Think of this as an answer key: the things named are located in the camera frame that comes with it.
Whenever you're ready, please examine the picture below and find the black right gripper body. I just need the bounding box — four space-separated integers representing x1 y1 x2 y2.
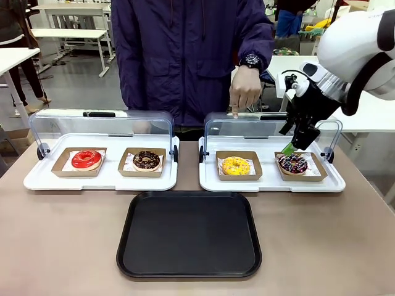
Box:
286 80 341 128

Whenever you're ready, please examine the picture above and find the person's left forearm purple sleeve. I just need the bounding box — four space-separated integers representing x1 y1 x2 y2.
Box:
238 18 277 67

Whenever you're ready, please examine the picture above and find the chocolate donut with coloured sprinkles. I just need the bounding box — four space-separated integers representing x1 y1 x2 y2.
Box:
276 154 309 176

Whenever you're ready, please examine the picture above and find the brown cardboard donut tray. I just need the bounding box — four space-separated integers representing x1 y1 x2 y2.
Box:
215 150 264 182
51 147 108 178
118 147 167 178
274 151 329 183

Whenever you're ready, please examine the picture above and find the yellow sprinkled donut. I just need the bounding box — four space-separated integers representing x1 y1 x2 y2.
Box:
222 156 252 176

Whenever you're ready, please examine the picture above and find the black plastic serving tray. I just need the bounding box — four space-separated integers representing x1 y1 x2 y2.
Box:
116 191 263 282

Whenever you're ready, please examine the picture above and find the chocolate donut with nuts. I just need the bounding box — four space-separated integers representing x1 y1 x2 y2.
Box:
132 150 162 173

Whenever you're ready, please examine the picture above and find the red glazed donut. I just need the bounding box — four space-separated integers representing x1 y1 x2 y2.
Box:
71 150 103 173

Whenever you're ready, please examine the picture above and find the person's left hand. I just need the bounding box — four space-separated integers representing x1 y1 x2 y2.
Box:
228 65 264 120

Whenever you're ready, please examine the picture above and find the person's right hand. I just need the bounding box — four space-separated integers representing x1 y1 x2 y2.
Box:
131 118 156 134

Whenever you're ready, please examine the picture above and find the white printed paper liner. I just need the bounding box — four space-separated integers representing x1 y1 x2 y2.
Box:
61 150 104 173
217 157 252 177
123 150 164 173
276 152 320 178

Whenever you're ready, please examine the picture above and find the white office table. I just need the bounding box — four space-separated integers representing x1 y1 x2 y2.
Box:
0 47 41 125
330 88 395 157
30 28 113 78
35 2 112 30
265 55 320 113

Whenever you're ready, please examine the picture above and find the white display case base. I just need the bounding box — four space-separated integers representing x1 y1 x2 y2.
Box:
23 133 180 192
199 135 346 194

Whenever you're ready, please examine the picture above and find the clear display case lid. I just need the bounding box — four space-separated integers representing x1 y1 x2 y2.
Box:
28 108 176 155
203 111 344 155

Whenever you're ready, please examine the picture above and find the black wristwatch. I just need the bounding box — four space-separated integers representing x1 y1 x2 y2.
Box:
239 54 263 70

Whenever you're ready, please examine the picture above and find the person in purple jacket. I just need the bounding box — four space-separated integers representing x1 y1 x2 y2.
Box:
110 0 277 142

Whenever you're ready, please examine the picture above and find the brown cardboard box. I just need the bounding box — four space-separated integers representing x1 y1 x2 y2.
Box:
0 127 35 157

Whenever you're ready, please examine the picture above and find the bystander in dark clothes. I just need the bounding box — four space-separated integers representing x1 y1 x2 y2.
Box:
0 0 52 114

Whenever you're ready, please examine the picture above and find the black robot cable sleeve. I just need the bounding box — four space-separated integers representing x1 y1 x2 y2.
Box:
340 51 387 117

